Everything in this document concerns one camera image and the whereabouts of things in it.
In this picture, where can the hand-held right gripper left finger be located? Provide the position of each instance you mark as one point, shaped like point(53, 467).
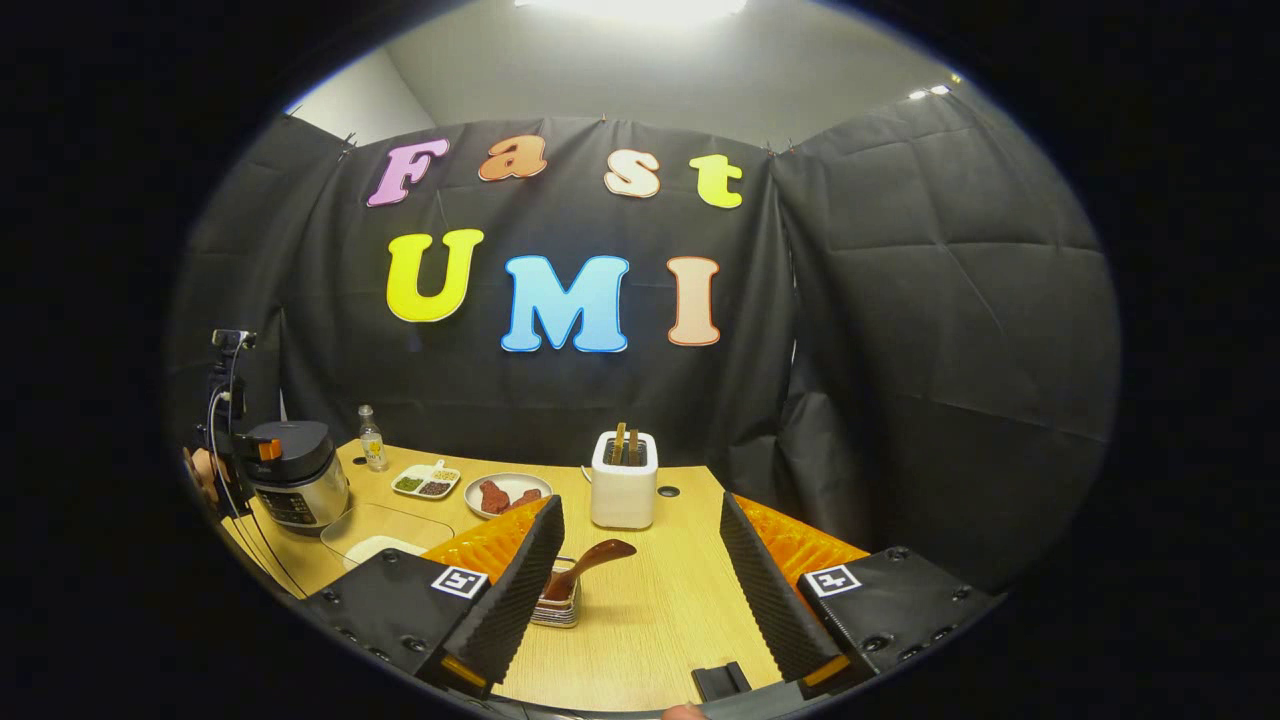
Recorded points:
point(520, 600)

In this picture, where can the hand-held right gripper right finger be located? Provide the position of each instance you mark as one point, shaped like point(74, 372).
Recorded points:
point(765, 600)

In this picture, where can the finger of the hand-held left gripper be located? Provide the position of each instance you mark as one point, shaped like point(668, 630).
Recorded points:
point(270, 451)

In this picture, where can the black and silver rice cooker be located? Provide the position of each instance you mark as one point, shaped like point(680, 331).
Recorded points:
point(300, 490)

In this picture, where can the brown wooden spoon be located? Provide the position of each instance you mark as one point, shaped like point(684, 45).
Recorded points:
point(600, 553)

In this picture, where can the small clear glass bottle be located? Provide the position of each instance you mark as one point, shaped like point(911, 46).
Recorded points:
point(373, 450)

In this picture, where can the red meat piece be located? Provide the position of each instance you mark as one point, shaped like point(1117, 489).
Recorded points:
point(525, 497)
point(493, 497)

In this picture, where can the white round plate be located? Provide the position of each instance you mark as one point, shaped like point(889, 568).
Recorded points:
point(510, 480)

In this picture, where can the clear glass dish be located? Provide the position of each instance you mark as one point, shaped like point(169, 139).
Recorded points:
point(380, 520)

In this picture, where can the white toaster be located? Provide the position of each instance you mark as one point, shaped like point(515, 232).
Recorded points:
point(625, 495)

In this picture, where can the white sectioned bean dish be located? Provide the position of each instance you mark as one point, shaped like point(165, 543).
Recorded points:
point(425, 482)

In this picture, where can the brown toast slice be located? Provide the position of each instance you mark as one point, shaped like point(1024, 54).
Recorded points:
point(619, 445)

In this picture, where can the black backdrop cloth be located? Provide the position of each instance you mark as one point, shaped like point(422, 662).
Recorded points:
point(900, 350)

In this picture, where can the small ceiling light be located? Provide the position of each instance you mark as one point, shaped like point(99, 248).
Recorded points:
point(928, 92)

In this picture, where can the long ceiling light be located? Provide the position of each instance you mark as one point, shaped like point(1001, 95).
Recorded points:
point(630, 10)

